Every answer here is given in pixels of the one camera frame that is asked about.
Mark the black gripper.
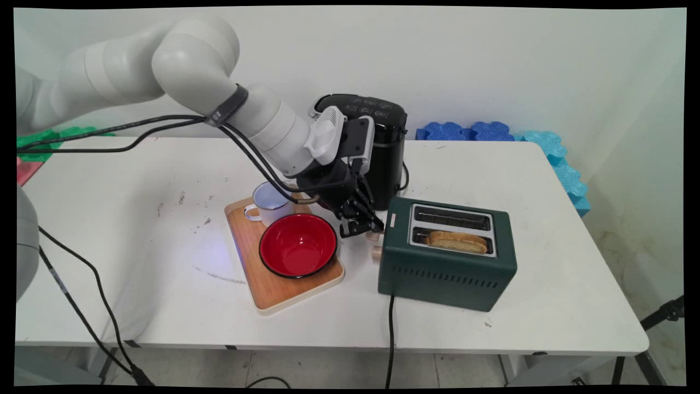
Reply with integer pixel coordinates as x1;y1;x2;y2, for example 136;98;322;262
297;160;386;240

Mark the black coffee machine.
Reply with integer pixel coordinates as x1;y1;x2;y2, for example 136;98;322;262
313;94;409;212

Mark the red bowl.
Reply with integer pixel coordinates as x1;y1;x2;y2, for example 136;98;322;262
259;213;339;280

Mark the white enamel mug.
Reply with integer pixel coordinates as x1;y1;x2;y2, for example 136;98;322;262
243;181;295;227

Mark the toast slice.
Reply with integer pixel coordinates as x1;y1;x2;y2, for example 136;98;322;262
426;230;489;255

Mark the green toaster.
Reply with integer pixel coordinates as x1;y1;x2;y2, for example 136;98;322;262
377;196;518;313

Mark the wooden serving tray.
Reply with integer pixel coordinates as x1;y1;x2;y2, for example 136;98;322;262
224;192;346;316

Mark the blue foam mat piece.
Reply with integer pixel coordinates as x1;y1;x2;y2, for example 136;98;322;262
415;121;472;142
469;121;516;142

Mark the cyan foam mat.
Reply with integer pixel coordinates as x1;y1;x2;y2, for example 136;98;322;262
513;130;592;218

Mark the white table leg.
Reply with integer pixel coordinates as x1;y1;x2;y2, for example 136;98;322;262
499;354;547;386

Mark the black tripod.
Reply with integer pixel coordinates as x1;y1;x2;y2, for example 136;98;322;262
611;295;685;387

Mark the green foam mat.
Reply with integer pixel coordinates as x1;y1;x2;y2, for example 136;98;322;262
16;126;116;163

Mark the red foam mat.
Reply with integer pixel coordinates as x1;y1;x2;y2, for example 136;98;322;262
16;155;45;188

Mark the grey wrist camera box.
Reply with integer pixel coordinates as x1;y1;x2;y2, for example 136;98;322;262
304;106;376;177

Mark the black toaster power cable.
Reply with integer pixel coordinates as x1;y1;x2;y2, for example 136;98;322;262
385;294;396;389

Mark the black cable strap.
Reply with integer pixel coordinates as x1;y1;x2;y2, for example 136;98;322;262
205;84;250;128

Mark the black floor cable loop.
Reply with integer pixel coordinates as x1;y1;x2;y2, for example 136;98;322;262
245;376;291;389

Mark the grey-tipped arm cable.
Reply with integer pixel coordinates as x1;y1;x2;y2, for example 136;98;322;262
16;119;323;206

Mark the black hanging cable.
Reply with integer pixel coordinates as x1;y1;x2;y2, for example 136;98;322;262
38;225;155;387
38;246;137;378

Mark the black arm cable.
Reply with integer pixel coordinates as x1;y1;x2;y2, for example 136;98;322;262
16;114;307;204

